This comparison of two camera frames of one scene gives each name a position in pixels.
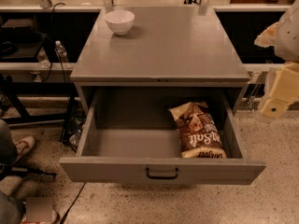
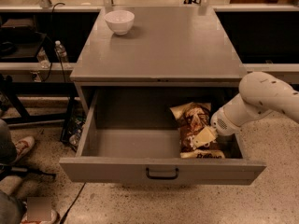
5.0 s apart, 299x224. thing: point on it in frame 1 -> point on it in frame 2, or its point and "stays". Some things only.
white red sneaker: x=22 y=147 stays
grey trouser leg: x=8 y=151 stays
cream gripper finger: x=274 y=108 -> x=205 y=136
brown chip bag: x=199 y=134 stays
